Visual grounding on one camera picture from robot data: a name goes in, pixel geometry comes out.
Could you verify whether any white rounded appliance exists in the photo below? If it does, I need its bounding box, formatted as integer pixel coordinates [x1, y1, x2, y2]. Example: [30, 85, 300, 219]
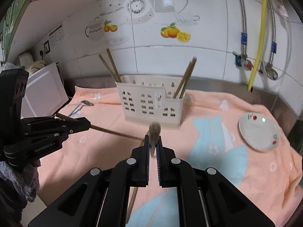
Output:
[18, 52, 34, 67]

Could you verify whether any braided metal hose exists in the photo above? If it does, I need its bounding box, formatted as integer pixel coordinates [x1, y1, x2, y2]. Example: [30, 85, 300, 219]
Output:
[267, 0, 278, 67]
[235, 0, 248, 57]

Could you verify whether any yellow gas hose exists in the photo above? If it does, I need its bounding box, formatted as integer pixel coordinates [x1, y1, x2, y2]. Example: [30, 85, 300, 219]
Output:
[246, 0, 269, 93]

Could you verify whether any pink label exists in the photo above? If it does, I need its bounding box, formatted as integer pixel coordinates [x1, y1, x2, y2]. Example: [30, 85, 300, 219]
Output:
[277, 3, 290, 17]

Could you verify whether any person's left forearm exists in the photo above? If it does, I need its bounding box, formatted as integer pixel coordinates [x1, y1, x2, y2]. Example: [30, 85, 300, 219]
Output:
[0, 158, 39, 202]

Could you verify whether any white flower print plate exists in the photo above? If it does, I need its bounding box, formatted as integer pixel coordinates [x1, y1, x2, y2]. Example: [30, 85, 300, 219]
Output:
[238, 113, 278, 152]

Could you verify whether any white microwave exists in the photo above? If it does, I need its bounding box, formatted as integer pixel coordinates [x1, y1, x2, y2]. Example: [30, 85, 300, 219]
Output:
[20, 62, 70, 119]

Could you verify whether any beige plastic utensil holder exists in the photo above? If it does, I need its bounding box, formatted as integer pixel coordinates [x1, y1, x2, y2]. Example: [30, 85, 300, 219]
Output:
[115, 74, 184, 129]

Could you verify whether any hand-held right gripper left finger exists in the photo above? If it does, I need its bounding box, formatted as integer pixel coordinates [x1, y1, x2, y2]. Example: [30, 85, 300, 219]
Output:
[27, 134, 151, 227]

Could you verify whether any thin white hose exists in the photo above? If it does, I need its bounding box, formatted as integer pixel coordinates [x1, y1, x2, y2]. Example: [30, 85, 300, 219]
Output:
[259, 14, 292, 79]

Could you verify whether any metal spoon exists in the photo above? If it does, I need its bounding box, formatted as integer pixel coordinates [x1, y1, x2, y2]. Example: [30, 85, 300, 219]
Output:
[67, 100, 94, 119]

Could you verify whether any cream rounded appliance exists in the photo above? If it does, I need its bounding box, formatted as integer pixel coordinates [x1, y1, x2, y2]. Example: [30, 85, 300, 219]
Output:
[26, 61, 46, 74]

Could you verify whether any instruction sticker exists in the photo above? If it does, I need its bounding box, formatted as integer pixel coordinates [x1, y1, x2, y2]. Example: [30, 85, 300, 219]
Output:
[48, 24, 65, 48]

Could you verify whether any brown wooden chopstick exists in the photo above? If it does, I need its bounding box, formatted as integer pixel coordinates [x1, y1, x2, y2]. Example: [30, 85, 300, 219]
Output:
[172, 61, 193, 99]
[179, 57, 198, 99]
[56, 113, 145, 146]
[106, 49, 122, 83]
[98, 53, 120, 83]
[126, 122, 162, 225]

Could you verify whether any peach printed towel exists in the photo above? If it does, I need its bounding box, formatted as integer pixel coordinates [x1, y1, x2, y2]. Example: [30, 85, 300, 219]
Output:
[35, 85, 303, 227]

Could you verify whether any red handle valve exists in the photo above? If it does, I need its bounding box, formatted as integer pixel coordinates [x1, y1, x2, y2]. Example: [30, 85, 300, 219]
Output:
[232, 51, 254, 71]

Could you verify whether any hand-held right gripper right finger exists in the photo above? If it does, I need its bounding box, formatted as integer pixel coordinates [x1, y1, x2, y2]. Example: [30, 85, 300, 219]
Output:
[155, 136, 276, 227]

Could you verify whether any green wall cabinet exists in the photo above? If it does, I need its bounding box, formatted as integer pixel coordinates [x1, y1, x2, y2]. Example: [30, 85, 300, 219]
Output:
[0, 0, 102, 59]

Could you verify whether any metal valve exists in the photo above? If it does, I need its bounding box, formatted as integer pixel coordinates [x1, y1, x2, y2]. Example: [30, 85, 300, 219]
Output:
[260, 61, 279, 80]

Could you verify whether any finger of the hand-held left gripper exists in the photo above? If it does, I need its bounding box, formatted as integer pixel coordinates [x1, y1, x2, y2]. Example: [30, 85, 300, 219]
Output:
[20, 116, 81, 127]
[22, 119, 92, 139]

